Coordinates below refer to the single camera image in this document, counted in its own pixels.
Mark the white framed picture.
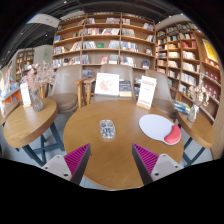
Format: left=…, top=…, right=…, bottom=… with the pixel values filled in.
left=94, top=72, right=121, bottom=98

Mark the small white table sign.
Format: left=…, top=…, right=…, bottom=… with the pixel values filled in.
left=19, top=82, right=33, bottom=108

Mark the stack of blue yellow books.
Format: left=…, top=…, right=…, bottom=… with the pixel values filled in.
left=172, top=98, right=192, bottom=115

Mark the white mouse pad red wrist rest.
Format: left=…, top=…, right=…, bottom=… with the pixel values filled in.
left=138, top=113, right=183, bottom=146

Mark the beige wooden-armed armchair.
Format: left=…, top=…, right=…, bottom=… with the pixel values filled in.
left=143, top=68, right=179, bottom=119
left=47, top=64, right=88, bottom=114
left=83, top=63, right=138, bottom=105

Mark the wide wooden bookshelf unit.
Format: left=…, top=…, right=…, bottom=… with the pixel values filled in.
left=51, top=12, right=157, bottom=79

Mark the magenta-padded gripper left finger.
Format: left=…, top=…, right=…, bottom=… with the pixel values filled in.
left=41, top=143, right=92, bottom=186

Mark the dark book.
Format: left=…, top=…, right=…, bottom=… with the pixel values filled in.
left=118, top=80, right=133, bottom=98

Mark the glass vase with dried flowers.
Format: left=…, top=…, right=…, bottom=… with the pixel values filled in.
left=186, top=73, right=211, bottom=124

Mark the white sign stand wooden base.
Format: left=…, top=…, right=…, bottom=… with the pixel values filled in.
left=136, top=75, right=158, bottom=111

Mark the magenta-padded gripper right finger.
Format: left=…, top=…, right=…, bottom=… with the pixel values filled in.
left=131, top=143, right=184, bottom=186

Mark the white ceiling panel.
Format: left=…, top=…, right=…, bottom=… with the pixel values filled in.
left=26, top=13, right=61, bottom=28

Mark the distant wooden bookshelf unit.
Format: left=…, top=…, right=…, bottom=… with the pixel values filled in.
left=14, top=48, right=36, bottom=83

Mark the transparent computer mouse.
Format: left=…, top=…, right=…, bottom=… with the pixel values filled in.
left=99, top=119, right=117, bottom=140

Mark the glass vase with pink flowers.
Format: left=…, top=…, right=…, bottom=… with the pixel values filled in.
left=23, top=61, right=56, bottom=113

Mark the round wooden side table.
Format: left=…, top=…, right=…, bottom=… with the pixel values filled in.
left=2, top=97, right=66, bottom=168
left=176, top=111, right=217, bottom=168

